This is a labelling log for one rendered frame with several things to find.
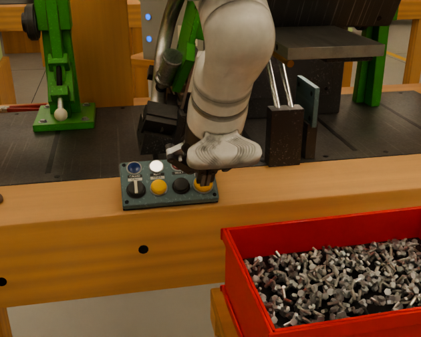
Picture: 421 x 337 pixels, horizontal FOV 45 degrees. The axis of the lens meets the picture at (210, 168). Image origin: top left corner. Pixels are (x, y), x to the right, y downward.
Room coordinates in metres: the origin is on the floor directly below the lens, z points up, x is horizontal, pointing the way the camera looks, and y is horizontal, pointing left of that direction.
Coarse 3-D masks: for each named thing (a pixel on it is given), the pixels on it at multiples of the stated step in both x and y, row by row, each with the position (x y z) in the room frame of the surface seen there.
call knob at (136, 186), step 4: (132, 184) 0.70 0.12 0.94; (136, 184) 0.70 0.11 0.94; (140, 184) 0.70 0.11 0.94; (128, 188) 0.69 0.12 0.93; (132, 188) 0.69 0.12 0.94; (136, 188) 0.69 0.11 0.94; (140, 188) 0.69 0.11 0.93; (128, 192) 0.69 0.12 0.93; (132, 192) 0.69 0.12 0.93; (136, 192) 0.69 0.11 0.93; (140, 192) 0.69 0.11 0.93; (132, 196) 0.69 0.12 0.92; (136, 196) 0.69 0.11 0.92
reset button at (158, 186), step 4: (156, 180) 0.71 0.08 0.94; (160, 180) 0.71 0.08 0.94; (152, 184) 0.70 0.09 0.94; (156, 184) 0.70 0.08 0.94; (160, 184) 0.70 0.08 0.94; (164, 184) 0.70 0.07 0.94; (152, 188) 0.70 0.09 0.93; (156, 188) 0.70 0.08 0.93; (160, 188) 0.70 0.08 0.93; (164, 188) 0.70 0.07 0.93; (156, 192) 0.69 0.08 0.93; (160, 192) 0.70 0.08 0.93
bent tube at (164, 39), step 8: (168, 0) 1.04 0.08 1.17; (176, 0) 1.02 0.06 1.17; (168, 8) 1.05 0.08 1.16; (176, 8) 1.04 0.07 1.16; (168, 16) 1.06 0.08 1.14; (176, 16) 1.06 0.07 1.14; (160, 24) 1.08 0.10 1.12; (168, 24) 1.06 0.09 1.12; (160, 32) 1.07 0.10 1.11; (168, 32) 1.07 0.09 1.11; (160, 40) 1.06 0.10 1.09; (168, 40) 1.07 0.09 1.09; (160, 48) 1.06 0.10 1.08; (168, 48) 1.06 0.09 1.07; (160, 56) 1.04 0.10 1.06; (160, 64) 1.03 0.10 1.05; (152, 80) 1.01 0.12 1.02; (152, 88) 0.99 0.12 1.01; (152, 96) 0.97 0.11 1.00; (160, 96) 0.97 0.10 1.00
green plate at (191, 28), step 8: (192, 8) 0.96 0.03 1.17; (184, 16) 1.03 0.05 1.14; (192, 16) 0.95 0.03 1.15; (184, 24) 1.01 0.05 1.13; (192, 24) 0.93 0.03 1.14; (200, 24) 0.94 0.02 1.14; (184, 32) 0.99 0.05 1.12; (192, 32) 0.93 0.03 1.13; (200, 32) 0.94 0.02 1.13; (184, 40) 0.97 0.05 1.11; (192, 40) 0.93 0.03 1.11; (176, 48) 1.03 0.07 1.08
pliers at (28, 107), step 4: (24, 104) 1.27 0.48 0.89; (28, 104) 1.27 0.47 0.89; (32, 104) 1.27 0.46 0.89; (36, 104) 1.27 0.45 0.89; (40, 104) 1.27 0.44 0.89; (44, 104) 1.27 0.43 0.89; (0, 108) 1.24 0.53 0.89; (4, 108) 1.24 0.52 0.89; (8, 108) 1.23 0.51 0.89; (12, 108) 1.23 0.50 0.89; (16, 108) 1.23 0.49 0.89; (20, 108) 1.23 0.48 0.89; (24, 108) 1.23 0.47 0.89; (28, 108) 1.23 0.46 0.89; (32, 108) 1.23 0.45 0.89; (36, 108) 1.23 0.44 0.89
